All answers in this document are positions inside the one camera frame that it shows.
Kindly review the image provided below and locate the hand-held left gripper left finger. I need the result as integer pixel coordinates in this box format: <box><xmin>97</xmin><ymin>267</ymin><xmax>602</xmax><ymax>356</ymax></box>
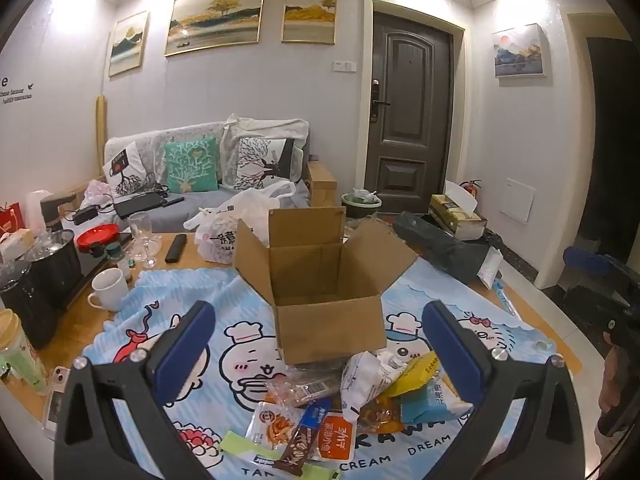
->
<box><xmin>52</xmin><ymin>301</ymin><xmax>218</xmax><ymax>480</ymax></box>

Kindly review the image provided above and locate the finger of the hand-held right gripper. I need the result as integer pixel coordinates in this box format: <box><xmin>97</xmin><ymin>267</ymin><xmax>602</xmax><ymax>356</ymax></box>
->
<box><xmin>562</xmin><ymin>247</ymin><xmax>630</xmax><ymax>307</ymax></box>

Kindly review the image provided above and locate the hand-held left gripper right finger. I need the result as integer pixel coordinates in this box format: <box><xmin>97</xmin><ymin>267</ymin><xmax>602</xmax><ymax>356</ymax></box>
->
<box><xmin>421</xmin><ymin>301</ymin><xmax>586</xmax><ymax>480</ymax></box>

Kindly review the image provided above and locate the yellow snack packet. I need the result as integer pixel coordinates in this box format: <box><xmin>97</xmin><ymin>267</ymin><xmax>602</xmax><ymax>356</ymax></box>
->
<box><xmin>387</xmin><ymin>351</ymin><xmax>443</xmax><ymax>397</ymax></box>

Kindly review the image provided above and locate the teal and white snack packet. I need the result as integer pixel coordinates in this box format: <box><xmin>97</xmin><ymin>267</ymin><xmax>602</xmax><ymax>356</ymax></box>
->
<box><xmin>399</xmin><ymin>377</ymin><xmax>473</xmax><ymax>425</ymax></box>

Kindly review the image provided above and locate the brown pretzel snack packet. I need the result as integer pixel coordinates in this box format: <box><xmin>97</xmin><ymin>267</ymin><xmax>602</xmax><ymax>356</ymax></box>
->
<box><xmin>356</xmin><ymin>394</ymin><xmax>405</xmax><ymax>433</ymax></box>

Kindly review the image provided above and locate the white and orange snack packet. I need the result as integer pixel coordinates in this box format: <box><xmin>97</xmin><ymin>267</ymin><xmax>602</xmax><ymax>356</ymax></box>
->
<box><xmin>246</xmin><ymin>401</ymin><xmax>307</xmax><ymax>453</ymax></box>

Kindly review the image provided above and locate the clear snack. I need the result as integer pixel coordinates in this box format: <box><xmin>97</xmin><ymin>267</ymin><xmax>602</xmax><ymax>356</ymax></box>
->
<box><xmin>262</xmin><ymin>371</ymin><xmax>346</xmax><ymax>408</ymax></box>

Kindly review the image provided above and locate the light green snack wrapper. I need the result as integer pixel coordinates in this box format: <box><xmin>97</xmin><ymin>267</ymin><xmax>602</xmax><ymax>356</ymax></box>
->
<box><xmin>220</xmin><ymin>429</ymin><xmax>281</xmax><ymax>463</ymax></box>

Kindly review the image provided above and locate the brown cardboard box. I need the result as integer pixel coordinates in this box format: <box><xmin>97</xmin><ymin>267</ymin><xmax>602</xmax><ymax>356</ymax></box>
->
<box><xmin>234</xmin><ymin>206</ymin><xmax>420</xmax><ymax>366</ymax></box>

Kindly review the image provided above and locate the blue snack packet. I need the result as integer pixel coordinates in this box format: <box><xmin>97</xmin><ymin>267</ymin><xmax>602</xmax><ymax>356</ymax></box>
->
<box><xmin>299</xmin><ymin>396</ymin><xmax>335</xmax><ymax>432</ymax></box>

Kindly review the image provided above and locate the brown chocolate bar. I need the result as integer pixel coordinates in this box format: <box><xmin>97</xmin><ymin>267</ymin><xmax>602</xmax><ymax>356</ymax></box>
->
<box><xmin>272</xmin><ymin>422</ymin><xmax>321</xmax><ymax>478</ymax></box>

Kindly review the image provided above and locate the person's right hand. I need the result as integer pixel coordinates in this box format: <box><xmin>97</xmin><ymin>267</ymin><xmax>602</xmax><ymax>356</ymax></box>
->
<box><xmin>599</xmin><ymin>346</ymin><xmax>624</xmax><ymax>413</ymax></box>

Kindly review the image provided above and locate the blue cartoon printed blanket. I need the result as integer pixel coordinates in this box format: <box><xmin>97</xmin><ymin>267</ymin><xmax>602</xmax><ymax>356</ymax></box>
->
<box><xmin>82</xmin><ymin>262</ymin><xmax>556</xmax><ymax>480</ymax></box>

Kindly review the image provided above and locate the blue toothbrush package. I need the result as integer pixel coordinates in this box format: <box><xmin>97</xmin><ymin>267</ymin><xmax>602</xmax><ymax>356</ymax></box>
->
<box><xmin>491</xmin><ymin>280</ymin><xmax>517</xmax><ymax>317</ymax></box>

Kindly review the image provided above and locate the black plastic bag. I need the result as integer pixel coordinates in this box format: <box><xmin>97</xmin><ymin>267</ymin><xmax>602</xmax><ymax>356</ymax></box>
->
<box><xmin>391</xmin><ymin>211</ymin><xmax>503</xmax><ymax>286</ymax></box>

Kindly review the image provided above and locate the black remote control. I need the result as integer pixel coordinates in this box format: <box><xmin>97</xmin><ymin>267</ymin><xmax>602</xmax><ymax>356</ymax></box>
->
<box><xmin>165</xmin><ymin>233</ymin><xmax>188</xmax><ymax>264</ymax></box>

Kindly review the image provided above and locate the white mug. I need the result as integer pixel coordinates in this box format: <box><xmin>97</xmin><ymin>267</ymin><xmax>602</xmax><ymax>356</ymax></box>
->
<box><xmin>87</xmin><ymin>267</ymin><xmax>130</xmax><ymax>313</ymax></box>

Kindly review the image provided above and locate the small jar with dark lid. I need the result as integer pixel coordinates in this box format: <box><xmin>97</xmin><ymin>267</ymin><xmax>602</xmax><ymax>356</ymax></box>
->
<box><xmin>105</xmin><ymin>242</ymin><xmax>135</xmax><ymax>283</ymax></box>

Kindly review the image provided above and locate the wine glass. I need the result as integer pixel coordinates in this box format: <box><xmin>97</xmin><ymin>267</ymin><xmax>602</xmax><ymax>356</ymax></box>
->
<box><xmin>128</xmin><ymin>212</ymin><xmax>160</xmax><ymax>270</ymax></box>

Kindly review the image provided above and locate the white plastic bag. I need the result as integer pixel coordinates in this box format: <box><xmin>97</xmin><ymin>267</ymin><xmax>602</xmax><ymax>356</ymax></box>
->
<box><xmin>183</xmin><ymin>181</ymin><xmax>297</xmax><ymax>266</ymax></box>

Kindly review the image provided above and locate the yellow tissue box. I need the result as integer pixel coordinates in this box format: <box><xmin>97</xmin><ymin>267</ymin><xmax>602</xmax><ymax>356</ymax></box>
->
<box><xmin>429</xmin><ymin>180</ymin><xmax>488</xmax><ymax>241</ymax></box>

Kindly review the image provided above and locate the red fire extinguisher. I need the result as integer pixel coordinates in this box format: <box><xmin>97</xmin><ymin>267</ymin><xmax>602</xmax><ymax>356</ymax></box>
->
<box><xmin>460</xmin><ymin>179</ymin><xmax>483</xmax><ymax>213</ymax></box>

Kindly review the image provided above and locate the grey sofa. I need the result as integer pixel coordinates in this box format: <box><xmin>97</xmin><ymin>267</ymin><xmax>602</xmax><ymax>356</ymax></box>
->
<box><xmin>102</xmin><ymin>119</ymin><xmax>313</xmax><ymax>233</ymax></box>

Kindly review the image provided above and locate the black laptop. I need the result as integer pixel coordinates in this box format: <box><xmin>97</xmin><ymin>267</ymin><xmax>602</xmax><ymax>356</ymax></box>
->
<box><xmin>113</xmin><ymin>194</ymin><xmax>170</xmax><ymax>219</ymax></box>

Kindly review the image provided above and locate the white smartphone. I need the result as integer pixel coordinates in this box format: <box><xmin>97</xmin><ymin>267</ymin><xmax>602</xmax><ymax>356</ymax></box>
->
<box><xmin>42</xmin><ymin>366</ymin><xmax>71</xmax><ymax>442</ymax></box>

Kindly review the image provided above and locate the black kettle with glass lid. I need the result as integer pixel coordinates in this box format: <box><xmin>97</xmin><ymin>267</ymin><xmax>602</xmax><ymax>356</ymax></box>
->
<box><xmin>25</xmin><ymin>230</ymin><xmax>85</xmax><ymax>306</ymax></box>

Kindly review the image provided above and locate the green trash bin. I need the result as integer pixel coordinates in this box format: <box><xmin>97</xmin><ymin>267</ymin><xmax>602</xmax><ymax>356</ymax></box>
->
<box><xmin>341</xmin><ymin>187</ymin><xmax>383</xmax><ymax>221</ymax></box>

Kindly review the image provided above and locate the black canister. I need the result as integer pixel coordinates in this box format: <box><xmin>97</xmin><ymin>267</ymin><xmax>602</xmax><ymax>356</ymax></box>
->
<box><xmin>0</xmin><ymin>260</ymin><xmax>60</xmax><ymax>351</ymax></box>

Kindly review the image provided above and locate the teal tree cushion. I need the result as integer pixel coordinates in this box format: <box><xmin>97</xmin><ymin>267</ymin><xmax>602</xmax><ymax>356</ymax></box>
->
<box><xmin>164</xmin><ymin>137</ymin><xmax>220</xmax><ymax>194</ymax></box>

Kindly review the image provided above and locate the plastic drink cup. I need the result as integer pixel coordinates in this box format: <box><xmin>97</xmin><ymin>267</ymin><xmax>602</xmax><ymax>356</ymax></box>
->
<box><xmin>0</xmin><ymin>308</ymin><xmax>48</xmax><ymax>396</ymax></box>

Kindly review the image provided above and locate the pink plastic bag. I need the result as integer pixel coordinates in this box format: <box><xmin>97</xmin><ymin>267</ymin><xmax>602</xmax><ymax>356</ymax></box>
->
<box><xmin>85</xmin><ymin>177</ymin><xmax>118</xmax><ymax>207</ymax></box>

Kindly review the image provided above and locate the white cushion with tree roots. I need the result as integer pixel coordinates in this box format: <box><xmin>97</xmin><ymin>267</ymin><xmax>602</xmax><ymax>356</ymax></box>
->
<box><xmin>102</xmin><ymin>141</ymin><xmax>157</xmax><ymax>198</ymax></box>

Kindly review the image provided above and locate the black water dispenser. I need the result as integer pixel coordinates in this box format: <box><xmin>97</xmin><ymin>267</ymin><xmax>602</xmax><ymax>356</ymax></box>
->
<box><xmin>39</xmin><ymin>192</ymin><xmax>78</xmax><ymax>233</ymax></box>

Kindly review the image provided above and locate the blue mountain canvas painting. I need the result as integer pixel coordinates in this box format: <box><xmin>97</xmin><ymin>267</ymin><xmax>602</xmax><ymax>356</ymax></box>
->
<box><xmin>491</xmin><ymin>24</ymin><xmax>547</xmax><ymax>79</ymax></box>

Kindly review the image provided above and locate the red gift bag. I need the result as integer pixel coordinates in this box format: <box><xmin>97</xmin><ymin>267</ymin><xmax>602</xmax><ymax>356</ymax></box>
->
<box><xmin>0</xmin><ymin>202</ymin><xmax>26</xmax><ymax>241</ymax></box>

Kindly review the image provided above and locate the wooden pole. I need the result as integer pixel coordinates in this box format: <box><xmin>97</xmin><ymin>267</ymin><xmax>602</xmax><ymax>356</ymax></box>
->
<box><xmin>94</xmin><ymin>95</ymin><xmax>109</xmax><ymax>183</ymax></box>

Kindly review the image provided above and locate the dark brown door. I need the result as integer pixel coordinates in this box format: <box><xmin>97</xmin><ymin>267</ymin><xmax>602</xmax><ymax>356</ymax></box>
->
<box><xmin>363</xmin><ymin>9</ymin><xmax>455</xmax><ymax>205</ymax></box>

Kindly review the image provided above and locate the small mountain painting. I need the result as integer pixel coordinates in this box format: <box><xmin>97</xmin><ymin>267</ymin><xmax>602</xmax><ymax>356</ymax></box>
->
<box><xmin>108</xmin><ymin>10</ymin><xmax>151</xmax><ymax>78</ymax></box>

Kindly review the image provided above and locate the wide golden tree painting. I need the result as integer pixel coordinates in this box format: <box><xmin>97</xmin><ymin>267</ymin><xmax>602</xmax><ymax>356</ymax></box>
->
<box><xmin>164</xmin><ymin>0</ymin><xmax>266</xmax><ymax>57</ymax></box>

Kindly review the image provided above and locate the yellow landscape painting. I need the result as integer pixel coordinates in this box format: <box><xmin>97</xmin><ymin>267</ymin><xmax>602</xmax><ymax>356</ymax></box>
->
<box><xmin>281</xmin><ymin>0</ymin><xmax>339</xmax><ymax>44</ymax></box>

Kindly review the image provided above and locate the white wall panel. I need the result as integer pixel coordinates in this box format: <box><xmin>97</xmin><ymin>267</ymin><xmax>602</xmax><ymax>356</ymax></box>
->
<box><xmin>502</xmin><ymin>177</ymin><xmax>537</xmax><ymax>225</ymax></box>

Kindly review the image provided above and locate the door handle lock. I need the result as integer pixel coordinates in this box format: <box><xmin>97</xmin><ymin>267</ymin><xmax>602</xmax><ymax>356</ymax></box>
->
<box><xmin>371</xmin><ymin>79</ymin><xmax>391</xmax><ymax>123</ymax></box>

